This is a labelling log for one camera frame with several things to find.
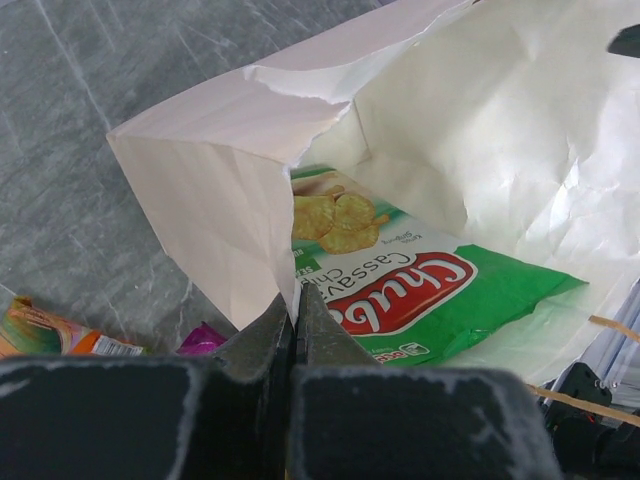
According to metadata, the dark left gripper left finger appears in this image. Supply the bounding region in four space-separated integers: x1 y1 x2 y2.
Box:
1 298 293 479

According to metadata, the orange snack packet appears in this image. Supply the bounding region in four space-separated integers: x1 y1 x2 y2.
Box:
1 296 147 358

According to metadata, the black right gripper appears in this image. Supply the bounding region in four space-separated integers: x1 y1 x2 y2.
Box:
542 362 639 479

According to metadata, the purple grape candy bag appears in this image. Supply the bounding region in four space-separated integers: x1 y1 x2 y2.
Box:
176 322 227 355

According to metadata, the green Chuba cassava chips bag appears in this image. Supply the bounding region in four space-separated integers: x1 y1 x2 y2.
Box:
291 167 581 366

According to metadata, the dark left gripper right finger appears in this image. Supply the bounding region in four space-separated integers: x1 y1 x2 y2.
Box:
289 286 561 479

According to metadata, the beige paper bag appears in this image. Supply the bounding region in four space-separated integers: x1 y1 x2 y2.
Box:
108 1 639 383

